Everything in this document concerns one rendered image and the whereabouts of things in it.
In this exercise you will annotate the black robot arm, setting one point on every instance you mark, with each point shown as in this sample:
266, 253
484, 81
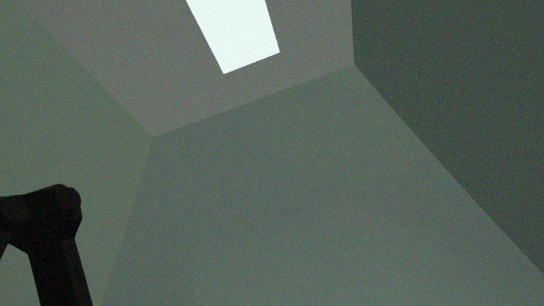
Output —
43, 224

